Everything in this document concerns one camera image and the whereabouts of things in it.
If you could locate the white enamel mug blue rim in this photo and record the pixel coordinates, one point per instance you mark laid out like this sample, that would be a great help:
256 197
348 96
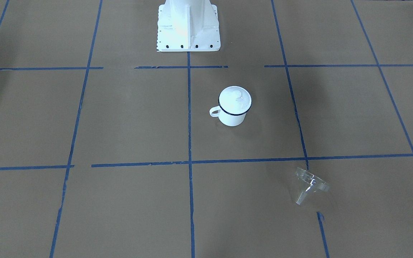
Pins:
225 118

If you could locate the clear plastic funnel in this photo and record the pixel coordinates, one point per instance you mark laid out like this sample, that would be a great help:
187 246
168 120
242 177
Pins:
304 184

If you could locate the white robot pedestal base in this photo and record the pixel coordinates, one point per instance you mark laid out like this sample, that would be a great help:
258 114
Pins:
188 25

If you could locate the white enamel mug lid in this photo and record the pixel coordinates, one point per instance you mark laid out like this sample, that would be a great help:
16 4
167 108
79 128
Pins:
235 100

